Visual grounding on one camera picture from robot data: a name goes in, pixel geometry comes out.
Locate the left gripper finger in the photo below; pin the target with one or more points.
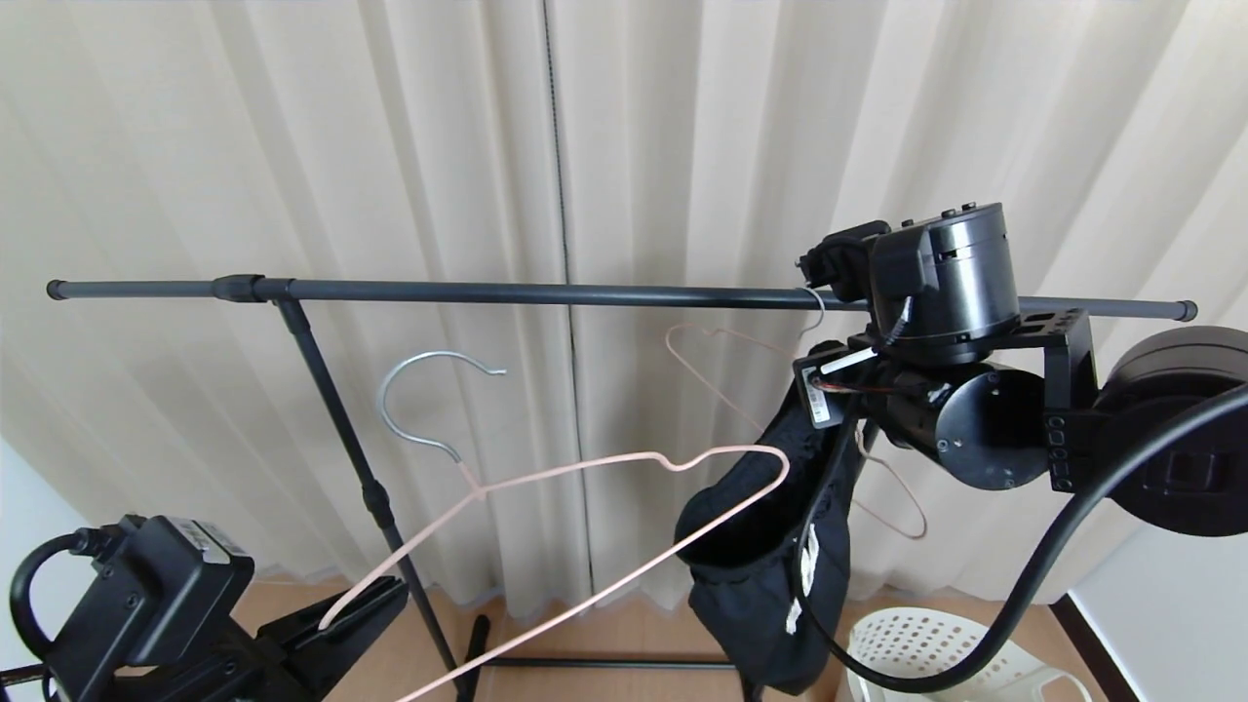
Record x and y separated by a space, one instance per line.
341 609
361 634

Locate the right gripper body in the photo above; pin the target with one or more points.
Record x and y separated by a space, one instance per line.
965 429

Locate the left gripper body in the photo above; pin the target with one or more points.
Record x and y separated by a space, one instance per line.
263 673

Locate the pink clothes hanger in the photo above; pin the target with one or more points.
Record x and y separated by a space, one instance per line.
546 475
717 385

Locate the black garment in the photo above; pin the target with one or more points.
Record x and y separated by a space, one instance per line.
760 585

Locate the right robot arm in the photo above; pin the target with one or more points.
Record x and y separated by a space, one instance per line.
955 283

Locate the white laundry basket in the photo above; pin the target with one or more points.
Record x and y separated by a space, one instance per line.
936 643

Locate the black clothes rack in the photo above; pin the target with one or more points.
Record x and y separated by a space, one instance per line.
585 292

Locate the beige curtain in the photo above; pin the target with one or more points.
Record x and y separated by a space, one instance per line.
292 146

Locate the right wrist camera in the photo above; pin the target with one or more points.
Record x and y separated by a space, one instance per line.
843 258

